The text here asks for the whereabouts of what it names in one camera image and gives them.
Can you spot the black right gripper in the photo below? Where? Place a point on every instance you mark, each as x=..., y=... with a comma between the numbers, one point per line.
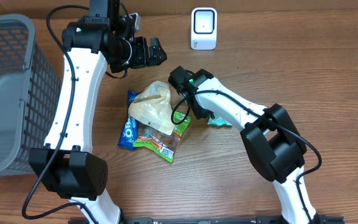
x=201, y=112

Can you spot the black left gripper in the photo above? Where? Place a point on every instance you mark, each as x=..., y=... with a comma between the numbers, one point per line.
x=143, y=59

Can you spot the teal tissue pack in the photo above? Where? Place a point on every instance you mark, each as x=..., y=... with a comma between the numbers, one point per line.
x=216, y=120

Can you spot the green snack packet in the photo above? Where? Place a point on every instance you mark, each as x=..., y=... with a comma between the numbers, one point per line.
x=162, y=144

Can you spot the beige paper-like bag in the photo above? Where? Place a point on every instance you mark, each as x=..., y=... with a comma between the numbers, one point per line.
x=152, y=107

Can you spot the blue Oreo cookie pack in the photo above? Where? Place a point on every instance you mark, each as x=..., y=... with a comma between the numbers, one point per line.
x=129, y=133

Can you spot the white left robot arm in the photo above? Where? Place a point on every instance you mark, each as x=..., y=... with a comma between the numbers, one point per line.
x=103, y=42

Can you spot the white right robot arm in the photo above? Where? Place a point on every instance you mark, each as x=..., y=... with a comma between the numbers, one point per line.
x=272, y=142

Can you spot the white barcode scanner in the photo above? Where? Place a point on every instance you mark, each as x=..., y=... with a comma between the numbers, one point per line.
x=204, y=28

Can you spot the grey plastic mesh basket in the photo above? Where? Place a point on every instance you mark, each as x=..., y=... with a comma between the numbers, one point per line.
x=29, y=92

